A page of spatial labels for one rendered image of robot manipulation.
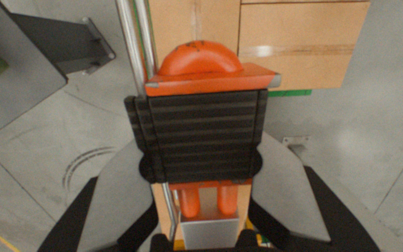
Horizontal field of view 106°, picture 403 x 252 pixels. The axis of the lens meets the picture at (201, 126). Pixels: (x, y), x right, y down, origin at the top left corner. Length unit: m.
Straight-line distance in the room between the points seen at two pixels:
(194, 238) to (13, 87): 0.91
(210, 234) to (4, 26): 0.89
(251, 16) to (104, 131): 1.57
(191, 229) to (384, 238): 1.38
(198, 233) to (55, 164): 2.28
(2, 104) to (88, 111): 0.85
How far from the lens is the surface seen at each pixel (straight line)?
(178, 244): 0.55
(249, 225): 1.81
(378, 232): 1.51
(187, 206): 0.17
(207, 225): 0.19
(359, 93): 2.13
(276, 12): 0.93
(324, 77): 1.11
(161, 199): 0.74
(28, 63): 0.90
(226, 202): 0.17
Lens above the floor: 1.39
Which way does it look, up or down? 62 degrees down
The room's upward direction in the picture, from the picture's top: 176 degrees clockwise
